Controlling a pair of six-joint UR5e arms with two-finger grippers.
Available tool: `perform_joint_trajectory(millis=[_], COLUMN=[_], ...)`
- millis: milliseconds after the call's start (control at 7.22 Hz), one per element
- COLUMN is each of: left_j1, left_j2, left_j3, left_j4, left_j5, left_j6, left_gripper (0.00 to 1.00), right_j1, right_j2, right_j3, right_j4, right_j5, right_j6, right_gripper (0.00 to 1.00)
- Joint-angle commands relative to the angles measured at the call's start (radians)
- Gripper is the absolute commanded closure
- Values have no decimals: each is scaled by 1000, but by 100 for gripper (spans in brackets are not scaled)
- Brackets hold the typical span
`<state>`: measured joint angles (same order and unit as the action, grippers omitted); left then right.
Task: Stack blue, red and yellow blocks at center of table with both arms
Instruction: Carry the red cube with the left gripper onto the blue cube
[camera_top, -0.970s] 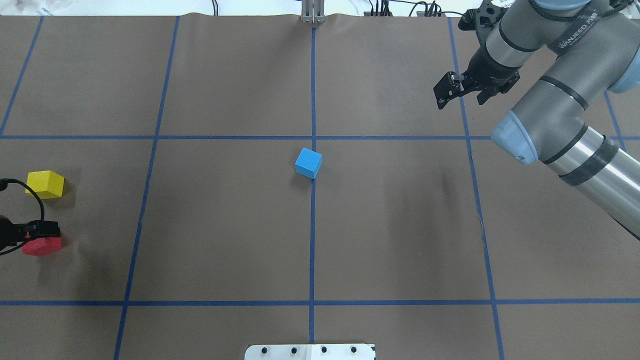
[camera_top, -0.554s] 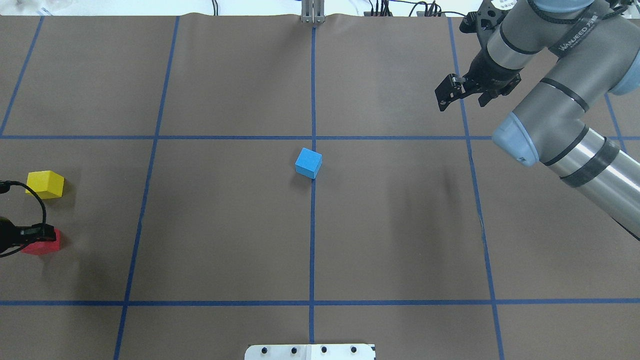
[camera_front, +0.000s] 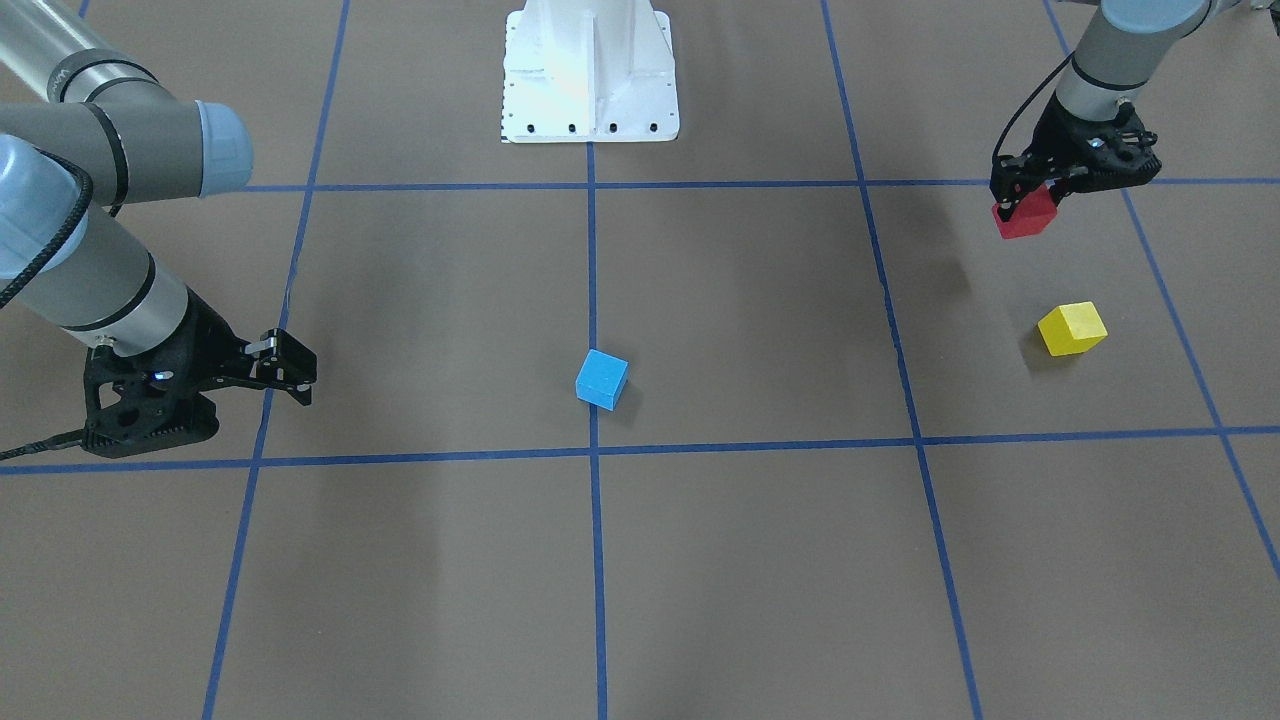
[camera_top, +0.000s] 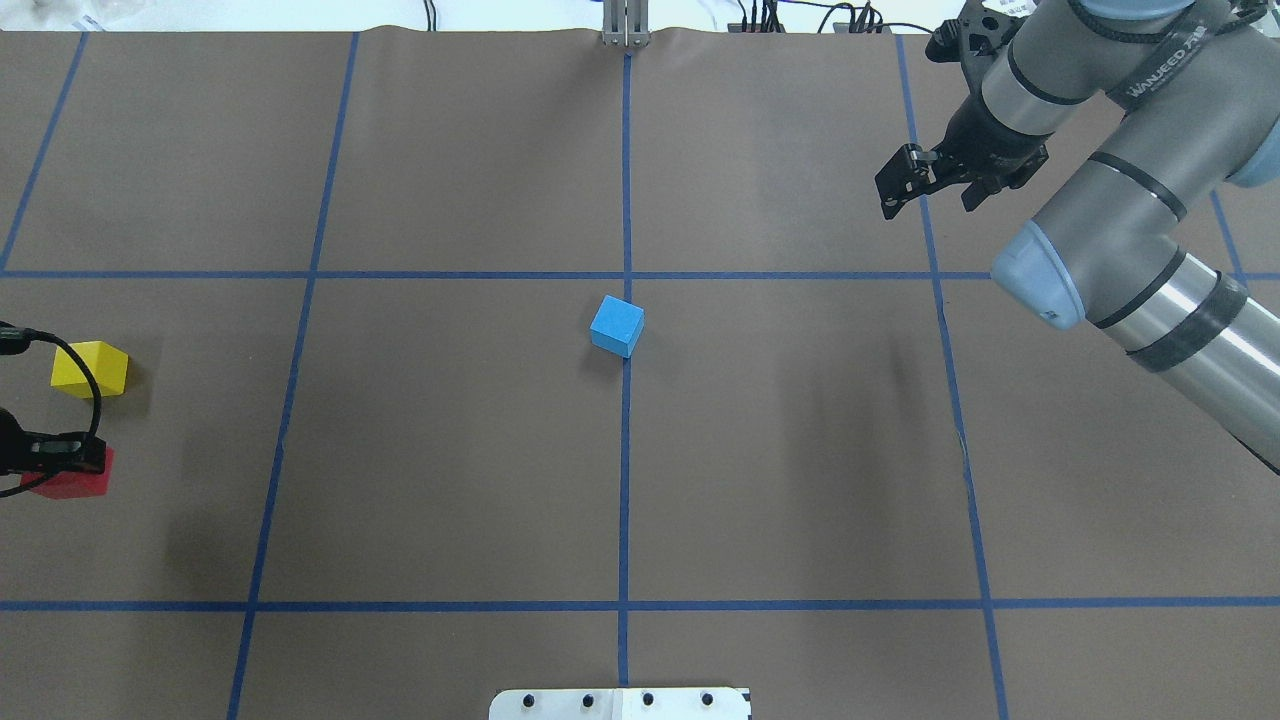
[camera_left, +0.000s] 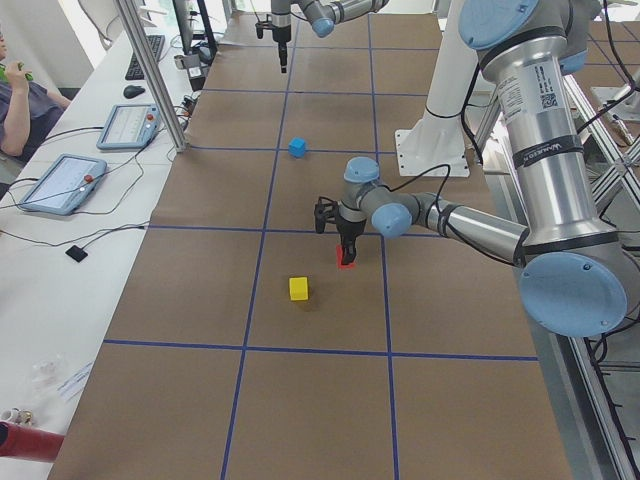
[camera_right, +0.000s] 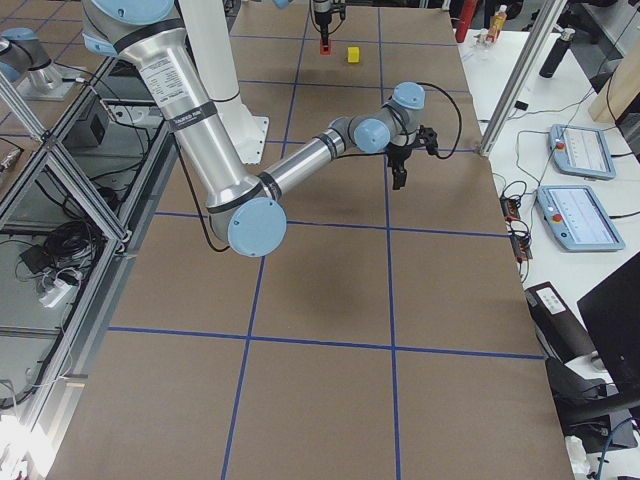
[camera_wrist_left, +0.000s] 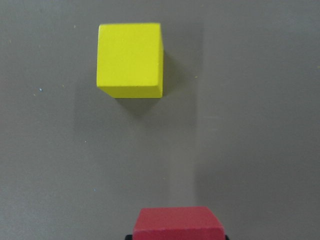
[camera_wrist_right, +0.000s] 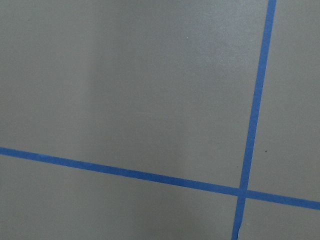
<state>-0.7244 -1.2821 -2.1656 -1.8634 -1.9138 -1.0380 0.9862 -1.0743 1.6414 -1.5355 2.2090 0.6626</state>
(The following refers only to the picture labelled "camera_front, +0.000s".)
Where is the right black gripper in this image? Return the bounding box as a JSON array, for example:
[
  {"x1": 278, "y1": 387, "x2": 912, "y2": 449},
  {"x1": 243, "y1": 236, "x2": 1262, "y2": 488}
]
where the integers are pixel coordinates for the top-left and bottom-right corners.
[{"x1": 84, "y1": 291, "x2": 317, "y2": 407}]

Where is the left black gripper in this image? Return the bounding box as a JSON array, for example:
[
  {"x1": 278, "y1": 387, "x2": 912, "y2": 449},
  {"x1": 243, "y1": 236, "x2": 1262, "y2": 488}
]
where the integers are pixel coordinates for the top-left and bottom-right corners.
[{"x1": 989, "y1": 97, "x2": 1151, "y2": 208}]

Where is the red wooden cube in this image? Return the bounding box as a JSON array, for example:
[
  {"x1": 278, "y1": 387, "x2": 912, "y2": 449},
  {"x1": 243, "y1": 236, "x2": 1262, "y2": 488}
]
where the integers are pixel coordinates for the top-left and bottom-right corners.
[{"x1": 991, "y1": 184, "x2": 1059, "y2": 240}]

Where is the blue wooden cube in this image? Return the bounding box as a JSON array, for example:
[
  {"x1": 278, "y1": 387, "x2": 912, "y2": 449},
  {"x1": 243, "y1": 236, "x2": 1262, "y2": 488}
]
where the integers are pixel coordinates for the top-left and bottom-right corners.
[{"x1": 573, "y1": 348, "x2": 630, "y2": 413}]

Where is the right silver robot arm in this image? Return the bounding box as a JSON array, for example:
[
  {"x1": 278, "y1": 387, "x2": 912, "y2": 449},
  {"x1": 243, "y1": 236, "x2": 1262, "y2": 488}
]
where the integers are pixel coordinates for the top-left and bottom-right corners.
[{"x1": 3, "y1": 1, "x2": 317, "y2": 405}]

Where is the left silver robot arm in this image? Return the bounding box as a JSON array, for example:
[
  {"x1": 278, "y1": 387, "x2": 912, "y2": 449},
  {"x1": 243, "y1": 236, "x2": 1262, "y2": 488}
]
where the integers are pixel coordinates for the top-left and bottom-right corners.
[{"x1": 989, "y1": 1, "x2": 1235, "y2": 240}]

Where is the yellow wooden cube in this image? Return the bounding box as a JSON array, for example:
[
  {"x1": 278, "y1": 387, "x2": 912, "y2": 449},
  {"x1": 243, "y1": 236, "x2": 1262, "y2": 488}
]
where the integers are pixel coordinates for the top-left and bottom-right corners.
[{"x1": 1036, "y1": 301, "x2": 1108, "y2": 357}]

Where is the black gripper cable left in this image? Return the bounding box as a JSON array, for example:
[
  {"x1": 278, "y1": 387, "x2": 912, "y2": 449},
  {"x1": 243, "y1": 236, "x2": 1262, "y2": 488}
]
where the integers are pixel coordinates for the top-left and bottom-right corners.
[{"x1": 989, "y1": 54, "x2": 1075, "y2": 167}]

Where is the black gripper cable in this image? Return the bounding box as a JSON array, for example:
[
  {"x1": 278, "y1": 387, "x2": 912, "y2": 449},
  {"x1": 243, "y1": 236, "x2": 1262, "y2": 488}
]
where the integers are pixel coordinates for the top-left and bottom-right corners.
[
  {"x1": 989, "y1": 54, "x2": 1075, "y2": 167},
  {"x1": 0, "y1": 150, "x2": 122, "y2": 462}
]

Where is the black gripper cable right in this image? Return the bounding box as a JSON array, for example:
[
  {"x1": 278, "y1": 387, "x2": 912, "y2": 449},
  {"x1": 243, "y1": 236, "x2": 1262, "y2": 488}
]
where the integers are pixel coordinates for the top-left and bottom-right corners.
[{"x1": 0, "y1": 150, "x2": 122, "y2": 462}]

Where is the white camera mast pedestal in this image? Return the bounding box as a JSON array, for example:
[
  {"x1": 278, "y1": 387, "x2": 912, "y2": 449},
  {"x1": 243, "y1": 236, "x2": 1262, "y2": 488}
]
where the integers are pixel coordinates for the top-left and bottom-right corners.
[{"x1": 500, "y1": 1, "x2": 681, "y2": 143}]

